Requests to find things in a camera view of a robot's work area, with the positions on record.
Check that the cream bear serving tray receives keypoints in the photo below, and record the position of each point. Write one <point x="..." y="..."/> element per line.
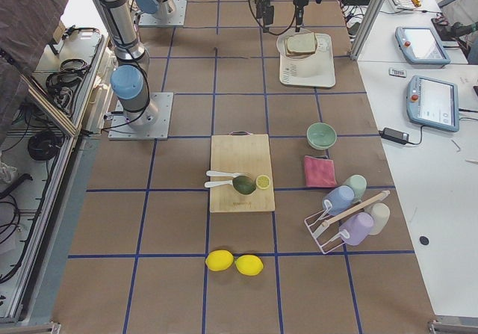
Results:
<point x="315" y="71"/>

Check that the black power adapter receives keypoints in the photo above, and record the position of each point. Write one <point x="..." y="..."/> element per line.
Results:
<point x="394" y="135"/>

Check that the yellow lemon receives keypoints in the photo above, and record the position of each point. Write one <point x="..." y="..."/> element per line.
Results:
<point x="249" y="265"/>
<point x="219" y="260"/>

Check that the pink cloth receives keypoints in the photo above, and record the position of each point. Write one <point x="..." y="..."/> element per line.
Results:
<point x="319" y="172"/>

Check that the avocado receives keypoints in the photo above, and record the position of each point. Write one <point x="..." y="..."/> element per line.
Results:
<point x="244" y="185"/>

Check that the yellow lemon left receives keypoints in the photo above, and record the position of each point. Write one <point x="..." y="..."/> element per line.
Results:
<point x="219" y="260"/>

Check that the aluminium frame post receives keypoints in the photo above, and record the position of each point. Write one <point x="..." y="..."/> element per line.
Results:
<point x="365" y="28"/>

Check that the bread slice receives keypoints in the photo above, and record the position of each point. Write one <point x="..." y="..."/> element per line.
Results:
<point x="301" y="44"/>
<point x="298" y="55"/>

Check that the wooden cutting board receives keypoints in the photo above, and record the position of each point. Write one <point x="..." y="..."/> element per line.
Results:
<point x="248" y="154"/>

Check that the white plastic fork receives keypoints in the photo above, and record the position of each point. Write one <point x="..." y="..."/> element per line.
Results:
<point x="213" y="184"/>

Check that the teach pendant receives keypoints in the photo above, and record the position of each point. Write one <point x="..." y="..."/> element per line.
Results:
<point x="434" y="103"/>
<point x="421" y="46"/>

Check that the white plastic knife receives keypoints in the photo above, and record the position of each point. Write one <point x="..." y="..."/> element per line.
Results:
<point x="214" y="173"/>

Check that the green bowl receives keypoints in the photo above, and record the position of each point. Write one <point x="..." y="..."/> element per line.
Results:
<point x="321" y="136"/>

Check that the white wire cup rack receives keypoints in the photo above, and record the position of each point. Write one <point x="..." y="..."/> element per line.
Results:
<point x="324" y="229"/>

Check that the yellow lemon right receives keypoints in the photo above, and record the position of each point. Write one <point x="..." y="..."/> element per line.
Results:
<point x="249" y="265"/>

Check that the beige cup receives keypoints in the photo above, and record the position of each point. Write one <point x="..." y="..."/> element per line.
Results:
<point x="380" y="214"/>

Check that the teach pendant near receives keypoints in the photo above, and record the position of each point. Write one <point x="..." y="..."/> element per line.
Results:
<point x="434" y="103"/>

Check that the blue cup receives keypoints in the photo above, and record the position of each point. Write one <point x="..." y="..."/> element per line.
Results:
<point x="338" y="200"/>

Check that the purple cup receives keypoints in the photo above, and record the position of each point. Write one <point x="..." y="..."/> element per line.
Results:
<point x="356" y="228"/>

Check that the teach pendant far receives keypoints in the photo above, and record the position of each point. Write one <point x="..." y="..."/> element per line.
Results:
<point x="421" y="46"/>

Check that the green cup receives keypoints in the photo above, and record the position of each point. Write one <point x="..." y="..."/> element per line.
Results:
<point x="358" y="184"/>

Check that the lemon half slice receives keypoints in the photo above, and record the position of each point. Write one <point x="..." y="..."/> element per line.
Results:
<point x="263" y="182"/>

